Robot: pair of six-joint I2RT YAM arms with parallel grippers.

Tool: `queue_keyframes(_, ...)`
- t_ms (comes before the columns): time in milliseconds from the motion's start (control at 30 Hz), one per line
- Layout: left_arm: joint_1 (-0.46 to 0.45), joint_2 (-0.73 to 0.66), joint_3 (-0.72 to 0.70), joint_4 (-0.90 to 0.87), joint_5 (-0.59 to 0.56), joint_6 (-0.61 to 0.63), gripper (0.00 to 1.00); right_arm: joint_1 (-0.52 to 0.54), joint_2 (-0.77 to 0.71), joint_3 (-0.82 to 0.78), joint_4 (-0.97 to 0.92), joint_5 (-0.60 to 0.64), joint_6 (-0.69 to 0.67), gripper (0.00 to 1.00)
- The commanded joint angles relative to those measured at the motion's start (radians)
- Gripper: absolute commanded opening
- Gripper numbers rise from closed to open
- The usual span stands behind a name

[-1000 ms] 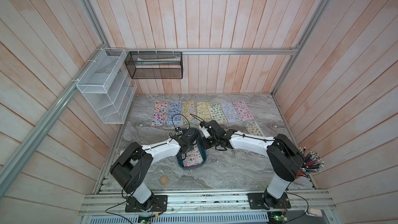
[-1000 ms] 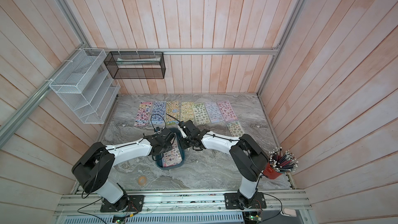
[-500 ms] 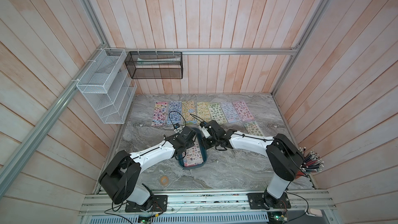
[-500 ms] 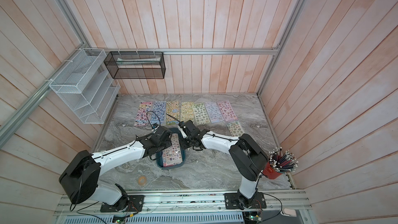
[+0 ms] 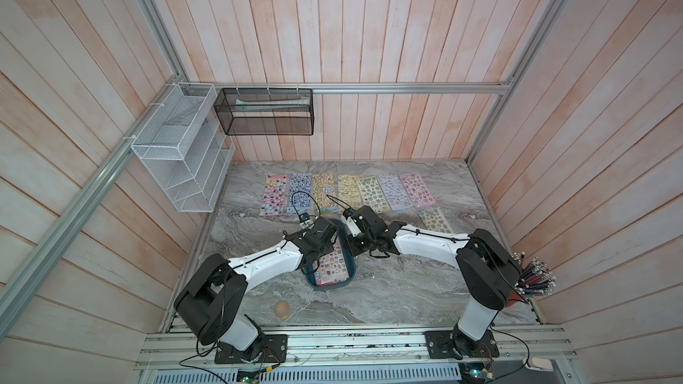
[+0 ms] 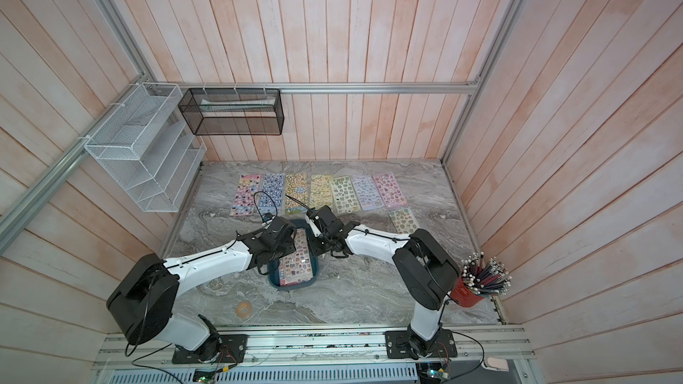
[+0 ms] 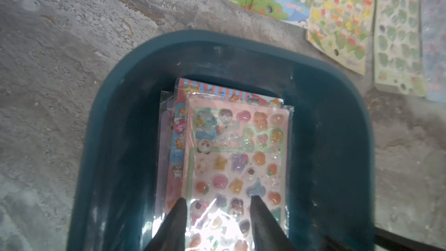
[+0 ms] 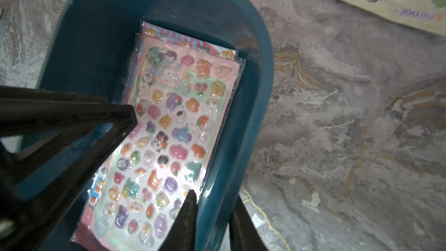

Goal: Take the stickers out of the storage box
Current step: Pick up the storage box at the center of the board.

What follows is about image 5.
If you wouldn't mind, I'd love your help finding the blue penguin sticker sheet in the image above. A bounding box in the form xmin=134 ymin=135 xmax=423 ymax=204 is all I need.
xmin=286 ymin=174 xmax=312 ymax=214

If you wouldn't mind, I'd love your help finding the white green sticker sheet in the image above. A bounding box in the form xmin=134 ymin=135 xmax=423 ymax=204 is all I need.
xmin=358 ymin=176 xmax=391 ymax=213

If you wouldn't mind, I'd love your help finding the aluminium frame bar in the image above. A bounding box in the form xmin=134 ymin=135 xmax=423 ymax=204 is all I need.
xmin=213 ymin=82 xmax=512 ymax=95

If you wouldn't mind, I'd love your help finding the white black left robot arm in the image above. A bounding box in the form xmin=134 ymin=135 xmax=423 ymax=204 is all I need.
xmin=174 ymin=217 xmax=341 ymax=363

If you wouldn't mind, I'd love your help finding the green panda sticker sheet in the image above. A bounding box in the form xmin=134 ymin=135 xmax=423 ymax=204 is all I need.
xmin=338 ymin=174 xmax=363 ymax=209

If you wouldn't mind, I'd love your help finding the yellow animal sticker sheet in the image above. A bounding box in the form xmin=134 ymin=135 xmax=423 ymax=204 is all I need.
xmin=312 ymin=172 xmax=338 ymax=213

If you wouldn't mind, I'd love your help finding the lilac gem sticker sheet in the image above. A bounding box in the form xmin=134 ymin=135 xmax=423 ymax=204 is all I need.
xmin=378 ymin=175 xmax=413 ymax=211

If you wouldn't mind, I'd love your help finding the black wire mesh basket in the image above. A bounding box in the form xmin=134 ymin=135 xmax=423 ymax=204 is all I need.
xmin=213 ymin=87 xmax=315 ymax=136

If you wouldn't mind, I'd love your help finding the red cup of pencils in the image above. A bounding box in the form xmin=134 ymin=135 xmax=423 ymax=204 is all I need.
xmin=506 ymin=252 xmax=557 ymax=307

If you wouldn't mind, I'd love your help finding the teal plastic storage box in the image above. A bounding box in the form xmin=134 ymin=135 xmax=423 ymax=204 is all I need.
xmin=302 ymin=217 xmax=356 ymax=291

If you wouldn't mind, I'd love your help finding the pink character sticker sheet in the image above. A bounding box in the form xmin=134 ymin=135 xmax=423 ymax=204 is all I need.
xmin=399 ymin=172 xmax=437 ymax=210

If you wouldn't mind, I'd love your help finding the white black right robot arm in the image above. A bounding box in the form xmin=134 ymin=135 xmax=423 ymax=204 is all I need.
xmin=343 ymin=206 xmax=522 ymax=360

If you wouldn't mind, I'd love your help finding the white wire mesh shelf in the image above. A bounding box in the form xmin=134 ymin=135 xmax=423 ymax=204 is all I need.
xmin=132 ymin=83 xmax=235 ymax=213

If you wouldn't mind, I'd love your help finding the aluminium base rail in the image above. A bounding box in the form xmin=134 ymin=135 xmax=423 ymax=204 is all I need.
xmin=134 ymin=324 xmax=578 ymax=370

